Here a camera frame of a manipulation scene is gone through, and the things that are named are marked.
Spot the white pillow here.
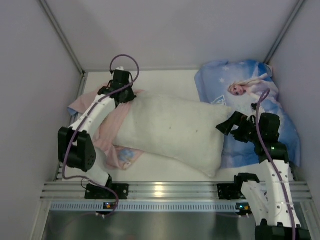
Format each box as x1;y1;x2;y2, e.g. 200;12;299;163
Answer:
114;91;232;178

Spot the pink pillowcase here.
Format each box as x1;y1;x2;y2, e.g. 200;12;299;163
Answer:
68;89;143;170

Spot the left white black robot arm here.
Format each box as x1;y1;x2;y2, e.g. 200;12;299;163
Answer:
58;69;136;200

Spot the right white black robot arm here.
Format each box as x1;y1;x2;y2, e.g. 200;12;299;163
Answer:
216;111;311;240

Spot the blue Elsa pillow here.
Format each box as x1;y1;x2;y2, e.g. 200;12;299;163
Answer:
194;60;301;167

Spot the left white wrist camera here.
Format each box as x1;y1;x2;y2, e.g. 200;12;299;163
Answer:
115;66;125;71

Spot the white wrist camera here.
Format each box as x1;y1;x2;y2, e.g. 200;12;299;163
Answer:
115;66;125;71
251;103;263;113

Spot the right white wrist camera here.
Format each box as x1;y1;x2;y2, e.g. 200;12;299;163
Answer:
251;103;263;113

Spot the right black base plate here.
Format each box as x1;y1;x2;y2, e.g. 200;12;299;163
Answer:
217;183;245;200

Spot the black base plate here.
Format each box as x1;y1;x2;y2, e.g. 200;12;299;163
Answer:
217;183;245;200
84;183;129;200

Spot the left aluminium frame post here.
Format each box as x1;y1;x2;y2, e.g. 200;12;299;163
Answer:
37;0;86;76

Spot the aluminium frame post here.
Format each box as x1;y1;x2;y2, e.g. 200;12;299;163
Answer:
37;0;86;76
263;0;308;64

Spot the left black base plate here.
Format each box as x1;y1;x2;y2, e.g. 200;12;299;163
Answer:
84;183;129;200

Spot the aluminium mounting rail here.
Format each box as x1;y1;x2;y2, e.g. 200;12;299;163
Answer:
40;181;313;202

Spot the right aluminium frame post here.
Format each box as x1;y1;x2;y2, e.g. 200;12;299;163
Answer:
263;0;308;64

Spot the slotted grey cable duct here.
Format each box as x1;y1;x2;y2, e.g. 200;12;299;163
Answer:
50;201;250;213

